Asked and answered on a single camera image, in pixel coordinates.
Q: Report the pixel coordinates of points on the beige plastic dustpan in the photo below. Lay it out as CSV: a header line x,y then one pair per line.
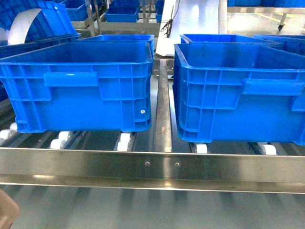
x,y
9,210

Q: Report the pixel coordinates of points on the steel roller shelf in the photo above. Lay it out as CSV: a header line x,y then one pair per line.
x,y
159,169

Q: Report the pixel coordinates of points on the blue bin rear left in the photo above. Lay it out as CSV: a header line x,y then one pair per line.
x,y
123,38

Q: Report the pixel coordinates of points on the blue plastic bin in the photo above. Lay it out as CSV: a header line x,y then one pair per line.
x,y
238,92
81,86

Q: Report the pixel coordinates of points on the blue plastic bin left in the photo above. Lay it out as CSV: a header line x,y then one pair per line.
x,y
81,86

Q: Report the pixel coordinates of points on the blue bin rear right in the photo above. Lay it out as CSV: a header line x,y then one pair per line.
x,y
189,38

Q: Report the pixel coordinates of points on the blue plastic bin right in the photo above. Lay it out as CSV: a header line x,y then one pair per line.
x,y
238,92

